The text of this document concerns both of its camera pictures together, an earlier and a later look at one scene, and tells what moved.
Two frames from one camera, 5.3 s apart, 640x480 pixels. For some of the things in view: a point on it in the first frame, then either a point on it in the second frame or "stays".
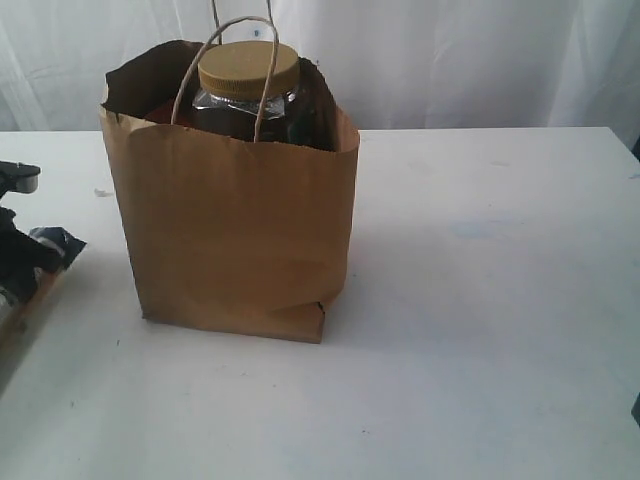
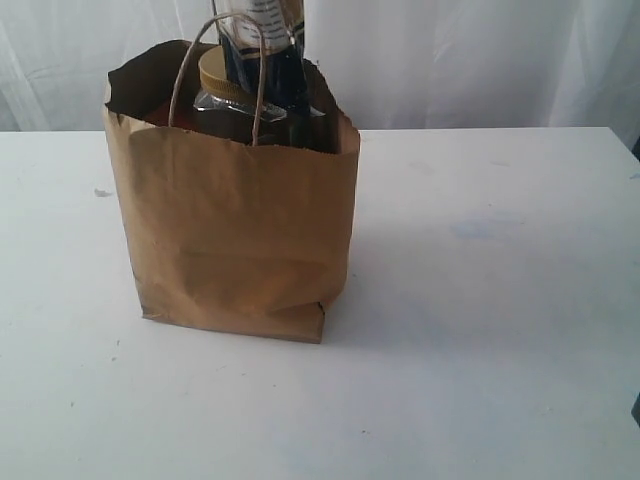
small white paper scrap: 101,193 stays
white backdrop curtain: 397,65 stays
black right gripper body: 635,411 stays
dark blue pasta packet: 66,242 -> 262,44
